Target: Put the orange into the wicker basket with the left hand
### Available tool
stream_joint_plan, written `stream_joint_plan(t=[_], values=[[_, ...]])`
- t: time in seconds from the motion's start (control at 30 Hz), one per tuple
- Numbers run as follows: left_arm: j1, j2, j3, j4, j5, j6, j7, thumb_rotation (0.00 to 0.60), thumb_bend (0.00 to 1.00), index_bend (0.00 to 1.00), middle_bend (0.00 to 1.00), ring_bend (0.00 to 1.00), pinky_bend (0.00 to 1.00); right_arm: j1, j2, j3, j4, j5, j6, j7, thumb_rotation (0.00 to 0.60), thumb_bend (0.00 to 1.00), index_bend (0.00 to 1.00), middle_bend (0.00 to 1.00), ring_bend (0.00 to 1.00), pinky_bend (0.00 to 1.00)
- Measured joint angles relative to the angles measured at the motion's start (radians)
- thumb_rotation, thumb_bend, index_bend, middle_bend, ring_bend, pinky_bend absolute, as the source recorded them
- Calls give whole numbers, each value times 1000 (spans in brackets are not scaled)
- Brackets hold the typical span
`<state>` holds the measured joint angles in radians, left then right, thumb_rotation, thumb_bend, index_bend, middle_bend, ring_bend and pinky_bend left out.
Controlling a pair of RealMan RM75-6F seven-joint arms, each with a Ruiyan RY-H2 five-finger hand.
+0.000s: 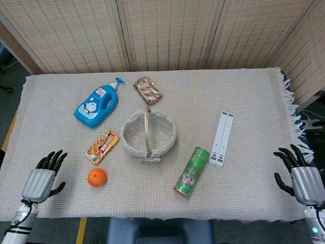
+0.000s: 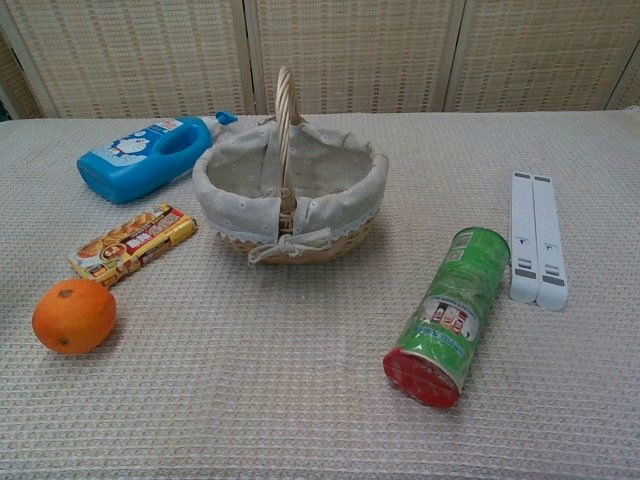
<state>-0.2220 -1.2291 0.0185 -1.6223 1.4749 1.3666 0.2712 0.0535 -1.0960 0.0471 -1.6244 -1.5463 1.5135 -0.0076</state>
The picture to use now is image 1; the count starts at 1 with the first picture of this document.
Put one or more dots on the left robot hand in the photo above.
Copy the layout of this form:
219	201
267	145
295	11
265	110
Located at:
39	181

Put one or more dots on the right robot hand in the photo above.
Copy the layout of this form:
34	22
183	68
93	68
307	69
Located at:
304	181

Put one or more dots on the orange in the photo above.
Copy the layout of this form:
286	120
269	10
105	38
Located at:
96	177

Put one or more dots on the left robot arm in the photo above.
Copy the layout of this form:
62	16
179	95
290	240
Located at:
17	223

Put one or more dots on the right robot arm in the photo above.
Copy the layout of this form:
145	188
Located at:
314	223

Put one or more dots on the fabric-lined wicker basket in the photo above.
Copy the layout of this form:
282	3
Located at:
148	138

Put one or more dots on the beige woven tablecloth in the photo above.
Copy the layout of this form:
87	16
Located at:
162	142

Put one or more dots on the yellow snack box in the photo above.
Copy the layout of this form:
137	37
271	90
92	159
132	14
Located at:
102	147

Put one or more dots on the white folding stand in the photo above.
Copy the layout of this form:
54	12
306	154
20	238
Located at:
221	139

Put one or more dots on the blue detergent bottle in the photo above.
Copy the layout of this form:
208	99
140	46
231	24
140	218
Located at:
95	106

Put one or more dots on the green chips can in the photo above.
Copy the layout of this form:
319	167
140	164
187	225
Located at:
191	172

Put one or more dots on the brown snack packet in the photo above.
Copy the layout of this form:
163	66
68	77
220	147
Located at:
148	91

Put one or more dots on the bamboo folding screen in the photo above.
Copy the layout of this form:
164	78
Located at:
162	33

